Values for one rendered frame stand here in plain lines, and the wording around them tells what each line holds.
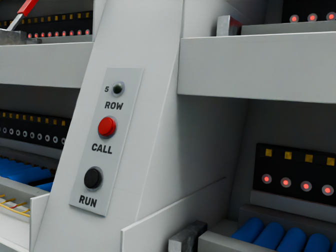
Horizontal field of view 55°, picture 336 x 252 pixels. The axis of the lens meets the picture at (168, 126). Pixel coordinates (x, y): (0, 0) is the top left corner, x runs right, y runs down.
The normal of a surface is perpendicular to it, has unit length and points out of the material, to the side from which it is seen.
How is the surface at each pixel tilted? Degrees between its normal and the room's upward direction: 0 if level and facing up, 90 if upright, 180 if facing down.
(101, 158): 90
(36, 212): 90
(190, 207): 90
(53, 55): 109
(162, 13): 90
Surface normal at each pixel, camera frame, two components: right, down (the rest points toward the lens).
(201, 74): -0.52, 0.05
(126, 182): -0.48, -0.27
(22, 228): 0.06, -0.99
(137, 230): 0.85, 0.11
